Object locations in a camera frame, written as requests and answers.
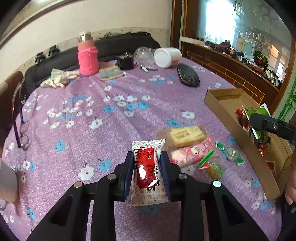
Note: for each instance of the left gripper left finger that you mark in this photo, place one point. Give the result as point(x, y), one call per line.
point(124, 173)

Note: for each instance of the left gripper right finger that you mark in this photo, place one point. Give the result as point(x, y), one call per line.
point(170, 174)

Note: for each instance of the pink cartoon snack packet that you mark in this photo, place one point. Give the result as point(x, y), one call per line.
point(188, 155)

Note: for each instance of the green pea snack packet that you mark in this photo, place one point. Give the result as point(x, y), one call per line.
point(255, 118)

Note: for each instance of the red white rice cracker packet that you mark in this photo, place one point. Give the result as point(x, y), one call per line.
point(147, 182)

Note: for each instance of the yellow cheese biscuit packet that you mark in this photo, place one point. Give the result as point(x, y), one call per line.
point(182, 136)

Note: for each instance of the person's right hand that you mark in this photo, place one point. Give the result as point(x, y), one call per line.
point(290, 189)

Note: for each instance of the cardboard box tray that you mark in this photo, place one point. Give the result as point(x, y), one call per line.
point(224, 102)

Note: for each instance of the green wrapped candy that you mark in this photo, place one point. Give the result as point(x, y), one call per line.
point(231, 154)

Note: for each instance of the green striped jelly candy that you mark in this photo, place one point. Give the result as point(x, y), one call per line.
point(213, 169)

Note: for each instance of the red white flat packet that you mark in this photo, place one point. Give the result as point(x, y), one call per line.
point(272, 167)

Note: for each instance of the purple floral tablecloth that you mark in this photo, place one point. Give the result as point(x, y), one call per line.
point(82, 132)

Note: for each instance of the wooden cabinet counter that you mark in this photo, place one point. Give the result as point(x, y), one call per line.
point(236, 73)

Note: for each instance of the black glasses case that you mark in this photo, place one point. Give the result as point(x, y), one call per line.
point(188, 75)

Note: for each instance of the small notebook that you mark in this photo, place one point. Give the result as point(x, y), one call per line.
point(110, 73)

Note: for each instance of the small black cup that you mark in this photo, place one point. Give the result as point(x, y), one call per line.
point(125, 61)

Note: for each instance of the purple framed eyeglasses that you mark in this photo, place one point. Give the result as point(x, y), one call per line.
point(20, 126)

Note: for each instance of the white plastic jar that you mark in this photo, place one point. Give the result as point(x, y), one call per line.
point(167, 57)

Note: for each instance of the white cloth gloves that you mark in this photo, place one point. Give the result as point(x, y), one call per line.
point(60, 78)

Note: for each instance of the white enamel mug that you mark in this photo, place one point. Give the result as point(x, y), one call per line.
point(8, 185)

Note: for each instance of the clear plastic cup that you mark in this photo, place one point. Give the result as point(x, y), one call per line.
point(144, 56)

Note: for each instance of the pink knit-sleeved bottle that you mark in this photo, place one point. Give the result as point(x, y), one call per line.
point(87, 54)

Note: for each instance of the black leather sofa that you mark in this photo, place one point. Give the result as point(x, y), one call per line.
point(104, 50)

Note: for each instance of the brown wooden chair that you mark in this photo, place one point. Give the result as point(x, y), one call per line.
point(7, 89)

